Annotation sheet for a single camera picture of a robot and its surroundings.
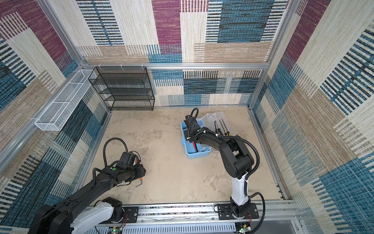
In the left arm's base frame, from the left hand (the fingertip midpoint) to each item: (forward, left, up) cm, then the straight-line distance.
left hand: (143, 169), depth 85 cm
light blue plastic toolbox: (+27, -45, +8) cm, 53 cm away
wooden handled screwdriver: (+22, -44, +8) cm, 50 cm away
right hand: (+23, -28, +3) cm, 37 cm away
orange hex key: (-5, +1, -3) cm, 6 cm away
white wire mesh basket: (+15, +37, +30) cm, 50 cm away
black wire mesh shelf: (+57, +21, +14) cm, 62 cm away
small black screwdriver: (+19, -51, +9) cm, 55 cm away
